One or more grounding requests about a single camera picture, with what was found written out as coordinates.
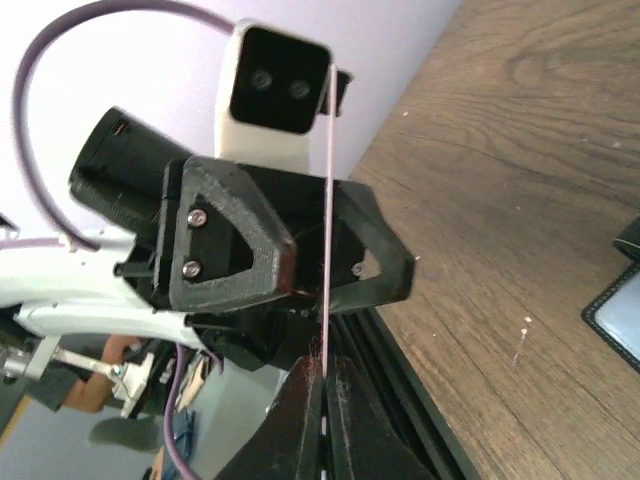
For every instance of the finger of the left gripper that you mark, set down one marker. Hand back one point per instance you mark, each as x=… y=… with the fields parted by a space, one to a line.
x=231 y=249
x=356 y=205

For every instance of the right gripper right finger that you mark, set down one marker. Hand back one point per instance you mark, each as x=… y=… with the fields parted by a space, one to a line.
x=361 y=442

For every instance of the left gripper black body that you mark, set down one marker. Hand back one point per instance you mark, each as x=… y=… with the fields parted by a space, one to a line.
x=274 y=333

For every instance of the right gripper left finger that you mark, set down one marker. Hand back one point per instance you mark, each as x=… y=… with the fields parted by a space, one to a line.
x=286 y=446

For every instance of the red striped credit card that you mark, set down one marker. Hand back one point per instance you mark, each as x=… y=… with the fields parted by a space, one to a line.
x=328 y=217

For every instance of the black leather card holder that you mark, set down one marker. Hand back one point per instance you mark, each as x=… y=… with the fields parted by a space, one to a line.
x=614 y=314

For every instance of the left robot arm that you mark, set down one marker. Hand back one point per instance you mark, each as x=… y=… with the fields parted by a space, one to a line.
x=51 y=285

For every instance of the person in background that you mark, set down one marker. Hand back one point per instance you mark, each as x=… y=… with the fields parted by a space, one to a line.
x=63 y=386

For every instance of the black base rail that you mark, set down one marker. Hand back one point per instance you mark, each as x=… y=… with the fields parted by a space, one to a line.
x=412 y=414

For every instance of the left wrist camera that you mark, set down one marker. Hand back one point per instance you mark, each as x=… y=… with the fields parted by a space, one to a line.
x=272 y=86

